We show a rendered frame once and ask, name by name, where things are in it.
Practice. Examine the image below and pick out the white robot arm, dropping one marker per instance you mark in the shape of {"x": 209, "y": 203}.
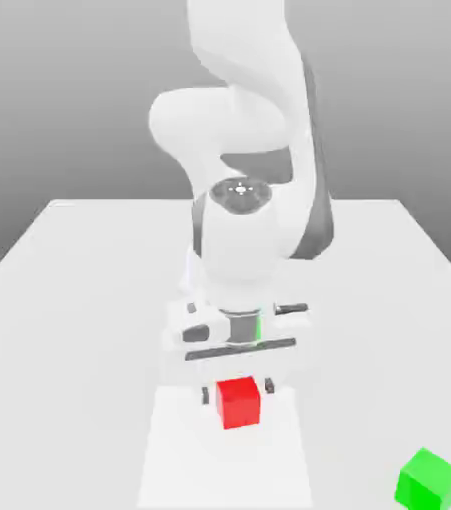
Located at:
{"x": 241, "y": 239}

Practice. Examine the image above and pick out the small red cube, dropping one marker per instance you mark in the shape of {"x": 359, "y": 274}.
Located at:
{"x": 237, "y": 402}

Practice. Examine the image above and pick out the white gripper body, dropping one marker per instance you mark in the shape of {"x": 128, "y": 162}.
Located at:
{"x": 241, "y": 364}

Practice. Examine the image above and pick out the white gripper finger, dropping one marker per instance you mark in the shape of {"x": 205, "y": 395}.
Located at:
{"x": 269, "y": 385}
{"x": 206, "y": 395}

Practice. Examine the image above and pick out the small green cube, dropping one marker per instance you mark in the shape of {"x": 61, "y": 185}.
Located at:
{"x": 428, "y": 482}

